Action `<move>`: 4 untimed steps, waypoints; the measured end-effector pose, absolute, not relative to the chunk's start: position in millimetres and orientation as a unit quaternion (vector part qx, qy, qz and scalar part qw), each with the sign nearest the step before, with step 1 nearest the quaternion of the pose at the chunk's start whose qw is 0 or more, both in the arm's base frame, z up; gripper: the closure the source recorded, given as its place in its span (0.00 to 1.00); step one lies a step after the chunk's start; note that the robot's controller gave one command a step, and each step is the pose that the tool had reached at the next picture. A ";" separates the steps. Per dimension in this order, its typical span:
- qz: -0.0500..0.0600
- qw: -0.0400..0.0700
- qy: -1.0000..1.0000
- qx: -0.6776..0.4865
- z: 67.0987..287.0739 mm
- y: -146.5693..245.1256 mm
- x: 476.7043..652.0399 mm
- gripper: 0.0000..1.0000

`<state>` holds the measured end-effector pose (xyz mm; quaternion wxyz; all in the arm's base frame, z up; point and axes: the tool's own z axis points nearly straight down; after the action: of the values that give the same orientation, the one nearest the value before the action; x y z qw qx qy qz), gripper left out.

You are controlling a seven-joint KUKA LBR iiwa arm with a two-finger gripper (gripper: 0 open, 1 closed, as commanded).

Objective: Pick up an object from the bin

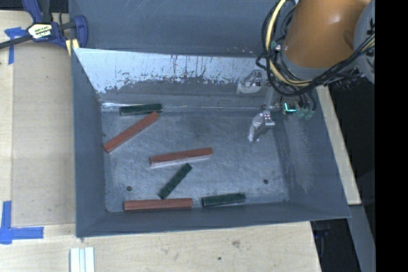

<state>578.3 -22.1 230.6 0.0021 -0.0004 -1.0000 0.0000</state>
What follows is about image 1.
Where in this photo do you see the grey metal bin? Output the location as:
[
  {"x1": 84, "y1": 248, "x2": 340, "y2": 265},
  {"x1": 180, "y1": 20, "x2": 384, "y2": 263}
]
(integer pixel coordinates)
[{"x1": 67, "y1": 0, "x2": 352, "y2": 238}]

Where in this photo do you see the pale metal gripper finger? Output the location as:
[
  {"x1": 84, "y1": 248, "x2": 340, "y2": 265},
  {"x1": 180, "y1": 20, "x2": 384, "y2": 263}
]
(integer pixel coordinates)
[
  {"x1": 236, "y1": 70, "x2": 268, "y2": 96},
  {"x1": 247, "y1": 111, "x2": 276, "y2": 143}
]

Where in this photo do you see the red-brown flat block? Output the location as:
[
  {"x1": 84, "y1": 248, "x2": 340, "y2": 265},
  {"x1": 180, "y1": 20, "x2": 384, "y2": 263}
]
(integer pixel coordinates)
[
  {"x1": 149, "y1": 147, "x2": 214, "y2": 169},
  {"x1": 102, "y1": 111, "x2": 160, "y2": 154},
  {"x1": 122, "y1": 197, "x2": 194, "y2": 212}
]

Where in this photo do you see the dark green flat block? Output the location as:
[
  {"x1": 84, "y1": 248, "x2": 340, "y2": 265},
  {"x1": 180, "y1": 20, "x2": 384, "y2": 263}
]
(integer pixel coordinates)
[
  {"x1": 157, "y1": 162, "x2": 194, "y2": 200},
  {"x1": 201, "y1": 192, "x2": 247, "y2": 208},
  {"x1": 119, "y1": 103, "x2": 164, "y2": 117}
]

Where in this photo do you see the pale wood board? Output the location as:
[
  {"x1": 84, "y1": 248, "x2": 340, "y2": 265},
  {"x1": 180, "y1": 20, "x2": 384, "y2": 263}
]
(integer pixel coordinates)
[{"x1": 11, "y1": 41, "x2": 77, "y2": 227}]

